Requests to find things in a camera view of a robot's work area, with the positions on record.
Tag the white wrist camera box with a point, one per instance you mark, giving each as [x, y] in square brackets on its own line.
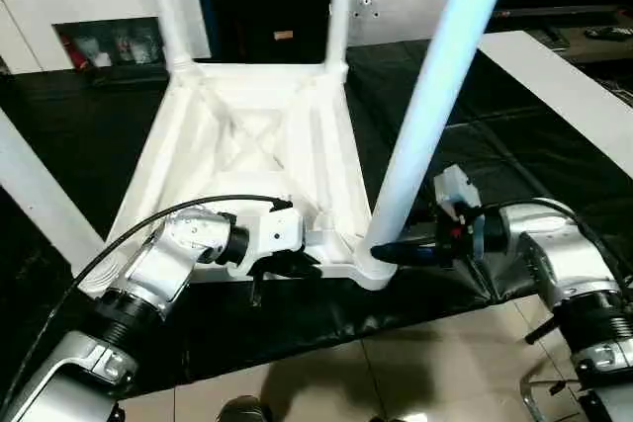
[455, 190]
[269, 232]

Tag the black work mat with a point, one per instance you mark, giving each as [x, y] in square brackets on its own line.
[514, 145]

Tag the black stand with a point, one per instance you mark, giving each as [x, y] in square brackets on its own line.
[539, 331]

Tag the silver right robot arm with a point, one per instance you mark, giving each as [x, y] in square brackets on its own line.
[584, 274]

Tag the white board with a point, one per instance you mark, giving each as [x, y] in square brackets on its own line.
[574, 91]

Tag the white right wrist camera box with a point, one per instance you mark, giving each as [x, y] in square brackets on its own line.
[455, 190]

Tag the black cabinet with yellow label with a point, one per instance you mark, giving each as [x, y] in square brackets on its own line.
[267, 2]

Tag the grey white pillow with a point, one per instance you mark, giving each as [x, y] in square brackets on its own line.
[396, 7]

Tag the white glass-door cabinet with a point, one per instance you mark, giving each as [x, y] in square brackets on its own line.
[99, 7]

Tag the white plastic table top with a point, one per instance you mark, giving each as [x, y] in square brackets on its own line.
[247, 135]

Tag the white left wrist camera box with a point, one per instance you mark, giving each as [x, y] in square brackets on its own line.
[269, 232]

